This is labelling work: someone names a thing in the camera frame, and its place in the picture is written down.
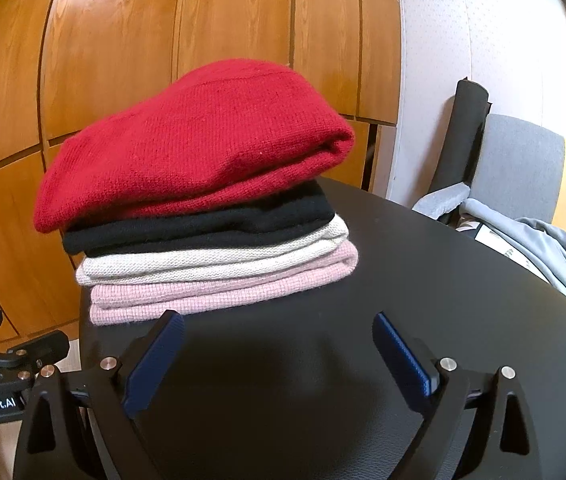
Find folded black garment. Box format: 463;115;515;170
62;181;335;258

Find light grey blue hoodie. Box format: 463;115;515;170
461;198;566;296

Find white printed seat cushion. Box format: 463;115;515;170
456;211;556;285

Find black leather cushion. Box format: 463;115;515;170
78;174;566;480

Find red knit sweater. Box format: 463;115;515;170
33;58;354;233

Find grey yellow blue chair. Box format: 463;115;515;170
413;114;566;232

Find folded cream beige garment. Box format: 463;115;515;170
76;216;349;286

